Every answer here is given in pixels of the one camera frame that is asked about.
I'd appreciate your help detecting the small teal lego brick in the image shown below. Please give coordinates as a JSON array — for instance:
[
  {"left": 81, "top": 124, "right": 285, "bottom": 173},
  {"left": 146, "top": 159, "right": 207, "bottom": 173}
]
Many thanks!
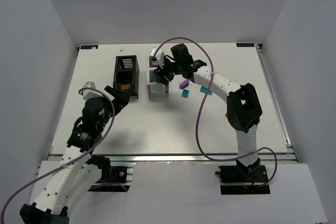
[{"left": 182, "top": 89, "right": 190, "bottom": 98}]

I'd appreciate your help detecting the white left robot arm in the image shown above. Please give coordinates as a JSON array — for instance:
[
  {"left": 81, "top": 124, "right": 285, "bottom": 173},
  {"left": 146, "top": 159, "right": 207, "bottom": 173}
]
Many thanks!
[{"left": 19, "top": 82, "right": 130, "bottom": 223}]

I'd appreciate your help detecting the teal long lego brick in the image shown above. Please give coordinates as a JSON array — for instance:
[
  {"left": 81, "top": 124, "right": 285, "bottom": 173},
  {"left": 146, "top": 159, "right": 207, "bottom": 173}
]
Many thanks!
[{"left": 200, "top": 86, "right": 212, "bottom": 95}]

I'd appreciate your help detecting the aluminium table front rail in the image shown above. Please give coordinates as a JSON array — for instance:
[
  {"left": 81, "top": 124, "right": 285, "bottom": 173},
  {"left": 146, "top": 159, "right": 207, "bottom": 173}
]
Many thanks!
[{"left": 47, "top": 153, "right": 297, "bottom": 162}]

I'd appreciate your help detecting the right blue corner label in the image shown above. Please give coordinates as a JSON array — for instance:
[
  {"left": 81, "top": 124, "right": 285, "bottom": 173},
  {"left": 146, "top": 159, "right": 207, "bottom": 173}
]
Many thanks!
[{"left": 236, "top": 42, "right": 255, "bottom": 47}]

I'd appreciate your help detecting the blue corner label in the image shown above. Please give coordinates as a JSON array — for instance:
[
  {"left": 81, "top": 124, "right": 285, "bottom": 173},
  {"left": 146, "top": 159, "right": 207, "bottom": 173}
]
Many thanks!
[
  {"left": 80, "top": 45, "right": 98, "bottom": 50},
  {"left": 236, "top": 42, "right": 255, "bottom": 47}
]

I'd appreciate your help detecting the purple stepped lego brick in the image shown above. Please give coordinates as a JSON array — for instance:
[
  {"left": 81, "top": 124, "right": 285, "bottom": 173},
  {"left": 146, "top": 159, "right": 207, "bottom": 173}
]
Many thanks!
[{"left": 179, "top": 79, "right": 190, "bottom": 90}]

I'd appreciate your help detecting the black slotted container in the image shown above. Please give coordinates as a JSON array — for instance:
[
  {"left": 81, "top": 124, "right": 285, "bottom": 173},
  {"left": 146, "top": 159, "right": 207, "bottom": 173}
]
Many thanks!
[{"left": 113, "top": 55, "right": 140, "bottom": 99}]

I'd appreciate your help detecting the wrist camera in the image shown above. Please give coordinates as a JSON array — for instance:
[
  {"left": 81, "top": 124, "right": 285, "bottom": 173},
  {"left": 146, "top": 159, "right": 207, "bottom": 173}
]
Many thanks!
[
  {"left": 149, "top": 48, "right": 165, "bottom": 68},
  {"left": 80, "top": 81, "right": 99, "bottom": 101}
]

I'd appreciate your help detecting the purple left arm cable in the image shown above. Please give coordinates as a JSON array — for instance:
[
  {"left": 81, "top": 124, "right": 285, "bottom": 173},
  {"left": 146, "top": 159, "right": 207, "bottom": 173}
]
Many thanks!
[{"left": 0, "top": 89, "right": 129, "bottom": 224}]

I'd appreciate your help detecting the left blue corner label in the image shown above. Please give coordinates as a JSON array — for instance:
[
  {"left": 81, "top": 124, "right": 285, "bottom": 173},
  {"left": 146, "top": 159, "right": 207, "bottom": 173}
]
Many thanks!
[{"left": 80, "top": 45, "right": 98, "bottom": 50}]

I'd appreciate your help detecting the yellow orange lego piece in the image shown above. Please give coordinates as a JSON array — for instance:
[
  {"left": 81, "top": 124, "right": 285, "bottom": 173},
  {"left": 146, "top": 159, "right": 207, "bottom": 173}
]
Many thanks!
[{"left": 119, "top": 84, "right": 132, "bottom": 93}]

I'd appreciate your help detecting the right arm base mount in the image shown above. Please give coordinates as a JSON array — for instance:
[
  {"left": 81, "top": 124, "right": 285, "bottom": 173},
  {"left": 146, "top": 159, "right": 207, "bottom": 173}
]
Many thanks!
[{"left": 215, "top": 165, "right": 270, "bottom": 195}]

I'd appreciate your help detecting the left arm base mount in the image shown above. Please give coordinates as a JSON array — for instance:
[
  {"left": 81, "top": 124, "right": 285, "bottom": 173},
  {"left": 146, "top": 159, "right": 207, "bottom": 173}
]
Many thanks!
[{"left": 88, "top": 155, "right": 134, "bottom": 193}]

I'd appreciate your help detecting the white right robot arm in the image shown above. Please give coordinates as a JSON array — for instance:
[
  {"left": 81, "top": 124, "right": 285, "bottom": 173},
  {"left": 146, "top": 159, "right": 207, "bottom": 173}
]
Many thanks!
[{"left": 150, "top": 44, "right": 262, "bottom": 179}]

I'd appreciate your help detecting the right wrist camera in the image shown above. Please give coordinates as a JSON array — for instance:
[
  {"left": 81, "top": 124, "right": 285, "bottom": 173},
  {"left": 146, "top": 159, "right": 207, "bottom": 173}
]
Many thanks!
[{"left": 149, "top": 48, "right": 165, "bottom": 68}]

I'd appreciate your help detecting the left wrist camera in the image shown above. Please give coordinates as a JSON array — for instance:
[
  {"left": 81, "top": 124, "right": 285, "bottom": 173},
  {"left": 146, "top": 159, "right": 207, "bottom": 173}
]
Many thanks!
[{"left": 80, "top": 81, "right": 99, "bottom": 101}]

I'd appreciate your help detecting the white slotted container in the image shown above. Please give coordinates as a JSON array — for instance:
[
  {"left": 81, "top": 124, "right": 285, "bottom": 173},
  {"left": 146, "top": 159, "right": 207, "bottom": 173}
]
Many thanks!
[{"left": 146, "top": 56, "right": 169, "bottom": 99}]

